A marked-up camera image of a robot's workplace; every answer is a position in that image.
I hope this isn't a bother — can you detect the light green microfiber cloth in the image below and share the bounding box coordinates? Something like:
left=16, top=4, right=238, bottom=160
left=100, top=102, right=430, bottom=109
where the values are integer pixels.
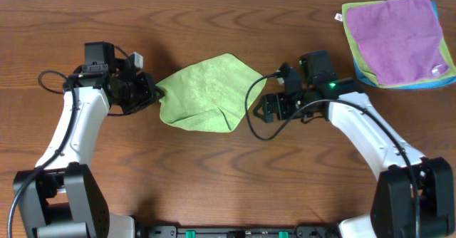
left=157, top=53, right=266, bottom=133

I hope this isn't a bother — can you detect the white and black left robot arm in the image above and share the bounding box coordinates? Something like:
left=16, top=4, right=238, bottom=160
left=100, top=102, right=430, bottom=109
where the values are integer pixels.
left=6, top=41, right=165, bottom=237

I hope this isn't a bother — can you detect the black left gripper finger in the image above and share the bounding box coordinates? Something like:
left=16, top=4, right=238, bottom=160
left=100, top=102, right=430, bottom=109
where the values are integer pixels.
left=124, top=100, right=155, bottom=115
left=151, top=87, right=165, bottom=103

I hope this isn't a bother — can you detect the black left camera cable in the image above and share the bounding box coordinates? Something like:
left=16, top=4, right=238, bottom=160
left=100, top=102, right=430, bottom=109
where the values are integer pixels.
left=6, top=45, right=143, bottom=238

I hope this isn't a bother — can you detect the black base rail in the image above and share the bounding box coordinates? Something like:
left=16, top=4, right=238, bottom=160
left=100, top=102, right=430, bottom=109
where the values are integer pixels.
left=135, top=225, right=342, bottom=238

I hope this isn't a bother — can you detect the blue cloth at stack bottom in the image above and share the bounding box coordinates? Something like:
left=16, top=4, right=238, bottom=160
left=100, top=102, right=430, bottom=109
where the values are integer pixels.
left=350, top=1, right=455, bottom=90

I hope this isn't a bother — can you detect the olive green cloth in stack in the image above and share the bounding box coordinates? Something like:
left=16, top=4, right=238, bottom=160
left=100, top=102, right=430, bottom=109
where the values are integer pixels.
left=335, top=2, right=455, bottom=89

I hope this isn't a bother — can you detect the purple microfiber cloth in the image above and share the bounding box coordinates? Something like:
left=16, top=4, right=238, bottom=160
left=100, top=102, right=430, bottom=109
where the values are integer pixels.
left=345, top=0, right=455, bottom=86

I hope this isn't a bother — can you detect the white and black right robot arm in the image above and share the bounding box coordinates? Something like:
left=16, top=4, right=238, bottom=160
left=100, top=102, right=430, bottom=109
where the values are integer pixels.
left=253, top=51, right=455, bottom=238

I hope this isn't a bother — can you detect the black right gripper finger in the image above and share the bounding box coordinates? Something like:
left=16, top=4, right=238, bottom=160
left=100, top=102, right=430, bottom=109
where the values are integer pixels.
left=253, top=96, right=266, bottom=113
left=254, top=112, right=273, bottom=123

